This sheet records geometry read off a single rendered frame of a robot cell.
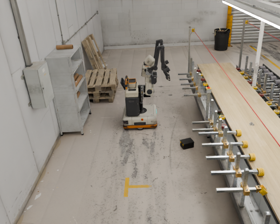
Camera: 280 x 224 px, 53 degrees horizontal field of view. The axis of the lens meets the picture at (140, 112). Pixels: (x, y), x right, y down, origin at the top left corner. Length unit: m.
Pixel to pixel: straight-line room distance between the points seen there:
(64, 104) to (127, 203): 2.28
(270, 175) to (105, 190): 2.24
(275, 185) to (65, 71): 3.66
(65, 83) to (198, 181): 2.79
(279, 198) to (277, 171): 0.40
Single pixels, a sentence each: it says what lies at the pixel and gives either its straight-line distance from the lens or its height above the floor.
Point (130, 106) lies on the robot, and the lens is 5.29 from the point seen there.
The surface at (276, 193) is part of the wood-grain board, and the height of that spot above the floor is 0.90.
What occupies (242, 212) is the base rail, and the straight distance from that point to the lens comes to 3.02.
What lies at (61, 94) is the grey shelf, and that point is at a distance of 5.26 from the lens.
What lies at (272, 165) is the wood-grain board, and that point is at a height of 0.90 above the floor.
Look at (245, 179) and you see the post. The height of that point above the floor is 1.05.
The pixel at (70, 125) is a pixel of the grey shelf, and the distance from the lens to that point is 5.52.
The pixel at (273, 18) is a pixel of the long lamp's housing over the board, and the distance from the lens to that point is 2.92.
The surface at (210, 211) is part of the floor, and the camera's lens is 3.93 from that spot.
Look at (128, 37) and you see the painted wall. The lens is 11.26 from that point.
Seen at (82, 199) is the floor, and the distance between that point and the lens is 4.18.
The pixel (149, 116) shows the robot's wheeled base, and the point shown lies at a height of 0.28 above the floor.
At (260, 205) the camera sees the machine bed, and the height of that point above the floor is 0.68.
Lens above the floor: 2.84
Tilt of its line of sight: 27 degrees down
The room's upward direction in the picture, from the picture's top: 3 degrees counter-clockwise
